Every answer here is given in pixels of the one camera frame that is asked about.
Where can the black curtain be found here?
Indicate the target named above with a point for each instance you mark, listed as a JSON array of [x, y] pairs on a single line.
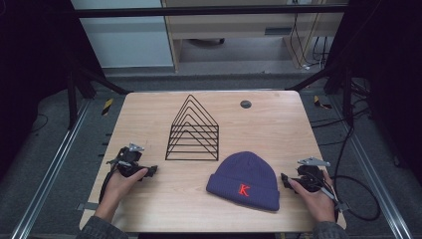
[[391, 73], [33, 66]]

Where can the black metal stand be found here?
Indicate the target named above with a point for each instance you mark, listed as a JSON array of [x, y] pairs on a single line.
[[347, 96], [71, 99]]

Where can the person's right hand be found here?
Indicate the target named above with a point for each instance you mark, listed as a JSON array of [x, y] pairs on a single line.
[[316, 202]]

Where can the white cabinet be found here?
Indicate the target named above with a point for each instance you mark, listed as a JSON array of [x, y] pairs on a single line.
[[126, 43]]

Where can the yellow black striped tape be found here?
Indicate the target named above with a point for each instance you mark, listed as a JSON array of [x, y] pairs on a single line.
[[321, 103], [107, 107]]

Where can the aluminium floor rail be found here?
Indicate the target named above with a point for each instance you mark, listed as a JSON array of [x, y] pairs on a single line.
[[49, 172], [378, 179]]

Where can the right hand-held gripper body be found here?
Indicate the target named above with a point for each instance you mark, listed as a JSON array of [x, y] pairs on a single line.
[[310, 177]]

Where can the person's left hand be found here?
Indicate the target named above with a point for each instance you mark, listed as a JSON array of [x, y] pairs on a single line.
[[120, 187]]

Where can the purple knit beanie hat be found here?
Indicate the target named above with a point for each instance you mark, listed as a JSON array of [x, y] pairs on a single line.
[[245, 181]]

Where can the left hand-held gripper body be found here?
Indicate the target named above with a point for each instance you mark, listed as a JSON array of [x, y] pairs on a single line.
[[127, 162]]

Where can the grey table bracket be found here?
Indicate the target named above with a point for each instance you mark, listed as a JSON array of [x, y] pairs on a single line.
[[87, 206], [342, 206]]

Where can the black horizontal frame bar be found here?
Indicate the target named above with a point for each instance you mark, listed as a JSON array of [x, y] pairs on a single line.
[[205, 10]]

